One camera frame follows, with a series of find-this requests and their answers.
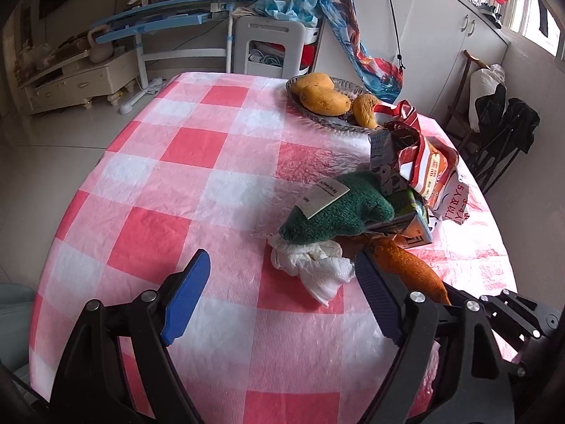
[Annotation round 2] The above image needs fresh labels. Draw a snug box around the pink checkered tablecloth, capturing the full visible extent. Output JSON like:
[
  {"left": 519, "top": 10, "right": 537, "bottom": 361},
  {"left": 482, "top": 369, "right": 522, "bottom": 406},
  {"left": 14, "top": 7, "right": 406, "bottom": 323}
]
[{"left": 28, "top": 71, "right": 518, "bottom": 424}]

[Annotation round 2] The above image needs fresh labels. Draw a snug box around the wooden chair with clothes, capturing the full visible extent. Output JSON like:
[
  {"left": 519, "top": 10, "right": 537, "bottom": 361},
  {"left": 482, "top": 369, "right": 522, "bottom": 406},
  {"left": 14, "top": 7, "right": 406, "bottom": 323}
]
[{"left": 444, "top": 50, "right": 507, "bottom": 149}]

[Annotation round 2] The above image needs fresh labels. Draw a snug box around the green plush toy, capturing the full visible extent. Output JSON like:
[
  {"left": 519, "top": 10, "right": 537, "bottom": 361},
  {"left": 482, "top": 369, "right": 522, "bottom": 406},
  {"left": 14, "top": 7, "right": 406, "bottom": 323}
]
[{"left": 279, "top": 170, "right": 394, "bottom": 245}]

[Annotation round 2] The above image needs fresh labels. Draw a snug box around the yellow mango right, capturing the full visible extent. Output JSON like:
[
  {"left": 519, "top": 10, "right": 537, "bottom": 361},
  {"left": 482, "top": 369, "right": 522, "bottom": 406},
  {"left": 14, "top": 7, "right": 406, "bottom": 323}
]
[{"left": 352, "top": 94, "right": 381, "bottom": 129}]

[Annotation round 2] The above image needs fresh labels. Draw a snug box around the colourful hanging bag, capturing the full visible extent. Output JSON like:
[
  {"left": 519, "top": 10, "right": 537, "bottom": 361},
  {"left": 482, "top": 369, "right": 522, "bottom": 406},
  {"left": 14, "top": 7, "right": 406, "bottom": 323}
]
[{"left": 319, "top": 0, "right": 405, "bottom": 104}]

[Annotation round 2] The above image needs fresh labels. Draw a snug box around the white plastic stool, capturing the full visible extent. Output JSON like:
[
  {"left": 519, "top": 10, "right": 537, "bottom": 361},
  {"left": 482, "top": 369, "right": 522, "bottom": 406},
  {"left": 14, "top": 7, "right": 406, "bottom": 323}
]
[{"left": 232, "top": 16, "right": 307, "bottom": 80}]

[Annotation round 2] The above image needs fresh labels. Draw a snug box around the yellow mango front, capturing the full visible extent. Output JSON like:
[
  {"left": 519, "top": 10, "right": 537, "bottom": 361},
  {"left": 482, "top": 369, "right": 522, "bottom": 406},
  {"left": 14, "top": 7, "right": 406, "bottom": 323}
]
[{"left": 299, "top": 86, "right": 351, "bottom": 117}]

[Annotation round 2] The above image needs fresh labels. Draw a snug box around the cream tv cabinet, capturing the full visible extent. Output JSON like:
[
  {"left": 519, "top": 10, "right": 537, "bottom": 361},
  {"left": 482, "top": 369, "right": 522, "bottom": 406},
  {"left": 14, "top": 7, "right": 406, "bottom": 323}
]
[{"left": 19, "top": 51, "right": 138, "bottom": 115}]

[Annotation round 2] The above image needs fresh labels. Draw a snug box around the pink kettlebell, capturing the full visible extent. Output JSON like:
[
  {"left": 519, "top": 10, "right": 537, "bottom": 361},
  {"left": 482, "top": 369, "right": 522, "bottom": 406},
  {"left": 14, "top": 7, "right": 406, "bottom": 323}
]
[{"left": 87, "top": 24, "right": 114, "bottom": 64}]

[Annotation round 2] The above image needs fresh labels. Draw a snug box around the white wall cabinet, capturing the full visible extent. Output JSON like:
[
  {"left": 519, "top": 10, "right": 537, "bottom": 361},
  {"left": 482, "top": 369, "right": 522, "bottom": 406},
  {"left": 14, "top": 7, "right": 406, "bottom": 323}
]
[{"left": 315, "top": 0, "right": 512, "bottom": 125}]

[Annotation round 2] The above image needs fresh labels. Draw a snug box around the blue kids study desk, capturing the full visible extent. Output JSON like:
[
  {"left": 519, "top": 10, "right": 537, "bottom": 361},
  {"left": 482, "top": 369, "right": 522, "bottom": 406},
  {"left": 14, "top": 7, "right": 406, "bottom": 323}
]
[{"left": 92, "top": 0, "right": 256, "bottom": 115}]

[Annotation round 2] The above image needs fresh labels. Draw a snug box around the light blue plastic bag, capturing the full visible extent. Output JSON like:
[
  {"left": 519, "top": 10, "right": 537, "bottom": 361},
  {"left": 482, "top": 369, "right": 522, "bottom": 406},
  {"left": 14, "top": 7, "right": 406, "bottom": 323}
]
[{"left": 254, "top": 0, "right": 322, "bottom": 28}]

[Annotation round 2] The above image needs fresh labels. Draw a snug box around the glass fruit plate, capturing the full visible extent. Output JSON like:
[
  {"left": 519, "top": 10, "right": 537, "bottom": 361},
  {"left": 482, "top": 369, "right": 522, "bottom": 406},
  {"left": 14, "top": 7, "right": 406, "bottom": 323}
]
[{"left": 285, "top": 73, "right": 381, "bottom": 133}]

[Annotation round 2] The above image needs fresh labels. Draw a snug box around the green juice carton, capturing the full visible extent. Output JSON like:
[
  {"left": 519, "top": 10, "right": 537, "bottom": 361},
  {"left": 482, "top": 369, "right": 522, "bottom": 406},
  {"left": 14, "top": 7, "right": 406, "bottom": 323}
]
[{"left": 367, "top": 189, "right": 433, "bottom": 249}]

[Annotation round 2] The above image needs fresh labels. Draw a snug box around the red white snack bag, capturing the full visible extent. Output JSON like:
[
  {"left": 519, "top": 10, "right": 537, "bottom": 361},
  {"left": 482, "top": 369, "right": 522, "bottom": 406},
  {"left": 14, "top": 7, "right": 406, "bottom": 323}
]
[{"left": 369, "top": 101, "right": 469, "bottom": 225}]

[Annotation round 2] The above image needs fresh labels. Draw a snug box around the yellow mango back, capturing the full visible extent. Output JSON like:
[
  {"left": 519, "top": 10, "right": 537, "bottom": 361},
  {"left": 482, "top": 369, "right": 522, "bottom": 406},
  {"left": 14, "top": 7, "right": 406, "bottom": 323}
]
[{"left": 290, "top": 73, "right": 334, "bottom": 95}]

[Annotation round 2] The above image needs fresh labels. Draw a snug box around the small crumpled white tissue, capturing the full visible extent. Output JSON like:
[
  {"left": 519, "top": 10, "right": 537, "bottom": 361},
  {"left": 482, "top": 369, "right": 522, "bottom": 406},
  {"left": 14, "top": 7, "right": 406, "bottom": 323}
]
[{"left": 267, "top": 234, "right": 355, "bottom": 307}]

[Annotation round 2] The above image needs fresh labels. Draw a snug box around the yellow mango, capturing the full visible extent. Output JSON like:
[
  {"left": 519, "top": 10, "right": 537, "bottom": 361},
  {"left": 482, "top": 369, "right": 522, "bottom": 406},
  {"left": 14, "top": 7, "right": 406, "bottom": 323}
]
[
  {"left": 299, "top": 86, "right": 351, "bottom": 117},
  {"left": 290, "top": 73, "right": 334, "bottom": 95},
  {"left": 352, "top": 94, "right": 381, "bottom": 129}
]

